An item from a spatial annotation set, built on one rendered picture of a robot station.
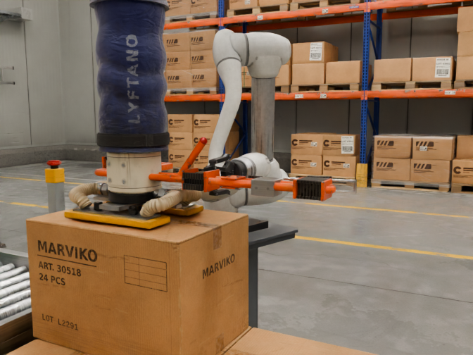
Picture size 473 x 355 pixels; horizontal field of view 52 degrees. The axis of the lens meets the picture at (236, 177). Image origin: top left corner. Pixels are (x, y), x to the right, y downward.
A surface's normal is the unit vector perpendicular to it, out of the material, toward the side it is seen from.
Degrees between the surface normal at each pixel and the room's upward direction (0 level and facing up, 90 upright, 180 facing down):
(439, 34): 90
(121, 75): 74
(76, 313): 90
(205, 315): 90
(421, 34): 90
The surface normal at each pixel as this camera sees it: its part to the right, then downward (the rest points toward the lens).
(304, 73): -0.46, 0.11
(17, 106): 0.89, 0.06
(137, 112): 0.41, -0.14
